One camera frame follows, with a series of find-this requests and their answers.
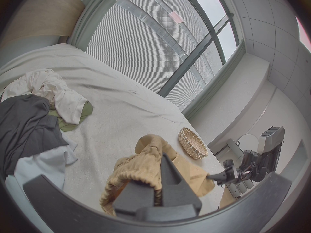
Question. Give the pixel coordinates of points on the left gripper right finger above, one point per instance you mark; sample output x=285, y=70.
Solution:
x=175, y=190

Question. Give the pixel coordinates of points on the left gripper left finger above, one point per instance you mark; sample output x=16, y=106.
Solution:
x=136, y=195

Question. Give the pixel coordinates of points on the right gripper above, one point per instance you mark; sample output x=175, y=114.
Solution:
x=232, y=175

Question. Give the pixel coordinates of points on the tan shorts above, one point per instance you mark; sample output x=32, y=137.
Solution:
x=143, y=164

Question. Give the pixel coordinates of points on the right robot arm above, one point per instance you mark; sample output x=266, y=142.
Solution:
x=264, y=159

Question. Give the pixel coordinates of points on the round woven basket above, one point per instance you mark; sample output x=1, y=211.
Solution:
x=193, y=143

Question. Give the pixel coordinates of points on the bed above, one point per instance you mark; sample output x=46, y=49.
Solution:
x=116, y=101

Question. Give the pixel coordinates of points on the pale blue garment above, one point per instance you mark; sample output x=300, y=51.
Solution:
x=43, y=164

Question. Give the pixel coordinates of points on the green garment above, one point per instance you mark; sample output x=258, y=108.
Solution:
x=85, y=112

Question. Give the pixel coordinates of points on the black garment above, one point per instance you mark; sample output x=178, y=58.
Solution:
x=26, y=127

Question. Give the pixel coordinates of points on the white garment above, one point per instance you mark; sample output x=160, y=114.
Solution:
x=60, y=91

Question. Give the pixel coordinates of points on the window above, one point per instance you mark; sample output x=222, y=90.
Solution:
x=150, y=45

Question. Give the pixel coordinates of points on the grey-green curtain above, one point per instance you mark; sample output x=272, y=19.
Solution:
x=97, y=11

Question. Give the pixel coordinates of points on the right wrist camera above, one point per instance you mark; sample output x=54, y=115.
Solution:
x=228, y=163

